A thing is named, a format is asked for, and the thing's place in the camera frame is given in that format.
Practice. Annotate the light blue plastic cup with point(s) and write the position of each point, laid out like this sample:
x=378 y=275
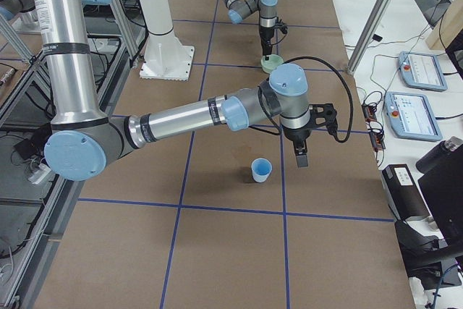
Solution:
x=261 y=169

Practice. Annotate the orange black hub device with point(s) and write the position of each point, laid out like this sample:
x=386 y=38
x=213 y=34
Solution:
x=374 y=127

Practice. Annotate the black computer monitor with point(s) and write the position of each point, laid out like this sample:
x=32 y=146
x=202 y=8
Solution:
x=442 y=190

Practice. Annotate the teach pendant tablet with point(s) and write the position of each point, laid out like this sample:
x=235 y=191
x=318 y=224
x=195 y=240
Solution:
x=422 y=71
x=411 y=117

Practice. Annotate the near teach pendant tablet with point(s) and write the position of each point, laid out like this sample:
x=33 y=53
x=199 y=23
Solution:
x=411 y=117

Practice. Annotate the aluminium frame post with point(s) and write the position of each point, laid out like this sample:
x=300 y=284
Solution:
x=368 y=31

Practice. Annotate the far teach pendant tablet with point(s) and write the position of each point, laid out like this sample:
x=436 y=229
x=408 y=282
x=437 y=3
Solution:
x=422 y=71

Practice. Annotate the small black square device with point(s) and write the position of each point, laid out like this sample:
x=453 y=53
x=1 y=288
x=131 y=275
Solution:
x=377 y=38

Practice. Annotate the black water bottle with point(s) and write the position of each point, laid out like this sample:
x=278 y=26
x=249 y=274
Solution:
x=438 y=153

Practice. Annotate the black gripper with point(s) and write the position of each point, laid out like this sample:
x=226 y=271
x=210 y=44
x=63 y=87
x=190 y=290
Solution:
x=266 y=33
x=296 y=134

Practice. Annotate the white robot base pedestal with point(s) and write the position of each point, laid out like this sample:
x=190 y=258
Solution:
x=165 y=57

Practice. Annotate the mint green ceramic bowl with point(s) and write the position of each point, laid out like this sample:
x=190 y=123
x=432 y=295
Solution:
x=270 y=62

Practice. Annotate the black box with label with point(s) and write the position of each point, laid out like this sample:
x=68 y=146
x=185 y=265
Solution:
x=403 y=195

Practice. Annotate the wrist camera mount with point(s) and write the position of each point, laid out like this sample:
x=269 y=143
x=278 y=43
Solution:
x=282 y=26
x=323 y=115

